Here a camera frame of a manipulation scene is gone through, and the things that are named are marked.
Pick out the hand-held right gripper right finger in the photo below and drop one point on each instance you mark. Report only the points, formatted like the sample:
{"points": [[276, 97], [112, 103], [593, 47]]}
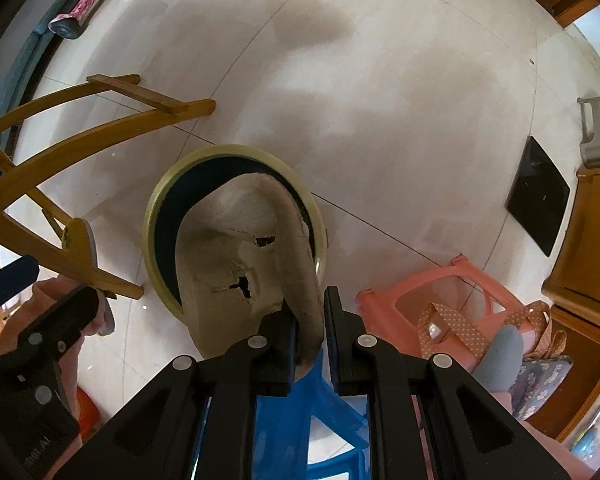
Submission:
{"points": [[331, 345]]}

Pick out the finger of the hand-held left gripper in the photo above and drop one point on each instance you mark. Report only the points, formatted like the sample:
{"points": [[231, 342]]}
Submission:
{"points": [[10, 282], [65, 315]]}

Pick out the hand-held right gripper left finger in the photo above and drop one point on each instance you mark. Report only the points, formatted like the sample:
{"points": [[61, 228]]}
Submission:
{"points": [[295, 345]]}

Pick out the yellow rimmed waste bin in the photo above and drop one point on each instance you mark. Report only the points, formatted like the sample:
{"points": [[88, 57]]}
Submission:
{"points": [[162, 240]]}

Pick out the torn beige paper bag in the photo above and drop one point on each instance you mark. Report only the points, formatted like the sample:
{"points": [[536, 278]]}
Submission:
{"points": [[230, 220]]}

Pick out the pink plastic stool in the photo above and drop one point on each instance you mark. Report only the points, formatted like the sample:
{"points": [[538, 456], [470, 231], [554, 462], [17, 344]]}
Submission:
{"points": [[380, 305]]}

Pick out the orange plastic stool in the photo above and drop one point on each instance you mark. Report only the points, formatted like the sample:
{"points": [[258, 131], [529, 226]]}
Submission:
{"points": [[89, 412]]}

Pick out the blue plastic stool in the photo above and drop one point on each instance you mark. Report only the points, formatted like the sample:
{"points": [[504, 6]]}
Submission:
{"points": [[280, 435]]}

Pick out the polka dot tote bag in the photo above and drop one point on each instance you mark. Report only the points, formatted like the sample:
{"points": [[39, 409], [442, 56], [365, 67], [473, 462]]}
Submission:
{"points": [[460, 330]]}

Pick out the grey floral cloth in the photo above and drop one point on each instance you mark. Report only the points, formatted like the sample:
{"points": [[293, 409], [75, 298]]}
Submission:
{"points": [[540, 380]]}

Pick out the pink fleece cloth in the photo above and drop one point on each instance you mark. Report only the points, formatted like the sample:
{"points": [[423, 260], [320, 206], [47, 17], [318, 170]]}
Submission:
{"points": [[545, 450]]}

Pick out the wooden chair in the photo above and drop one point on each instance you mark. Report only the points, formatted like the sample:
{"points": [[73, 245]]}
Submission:
{"points": [[190, 108]]}

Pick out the black square board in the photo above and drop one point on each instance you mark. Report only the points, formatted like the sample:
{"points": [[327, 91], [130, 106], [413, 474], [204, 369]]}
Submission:
{"points": [[537, 195]]}

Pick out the light wooden cabinet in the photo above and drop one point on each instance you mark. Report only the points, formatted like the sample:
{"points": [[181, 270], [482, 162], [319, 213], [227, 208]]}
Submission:
{"points": [[590, 230]]}

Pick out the grey plastic step stool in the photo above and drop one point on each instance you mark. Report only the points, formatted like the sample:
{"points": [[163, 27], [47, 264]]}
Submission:
{"points": [[592, 152]]}

